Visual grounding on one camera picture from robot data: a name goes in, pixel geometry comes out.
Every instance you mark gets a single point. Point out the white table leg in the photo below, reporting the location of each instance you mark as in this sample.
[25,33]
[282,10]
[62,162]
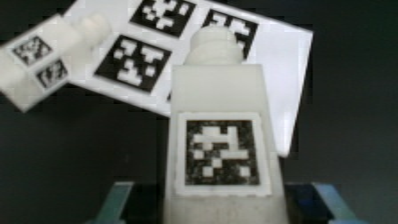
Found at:
[44,56]
[222,179]

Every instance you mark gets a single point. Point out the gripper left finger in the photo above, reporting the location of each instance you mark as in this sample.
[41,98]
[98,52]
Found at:
[112,208]

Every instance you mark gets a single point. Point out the AprilTag marker sheet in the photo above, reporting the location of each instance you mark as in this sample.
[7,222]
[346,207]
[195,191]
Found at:
[147,44]

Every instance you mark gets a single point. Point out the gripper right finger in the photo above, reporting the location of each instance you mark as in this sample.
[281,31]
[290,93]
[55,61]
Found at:
[334,204]

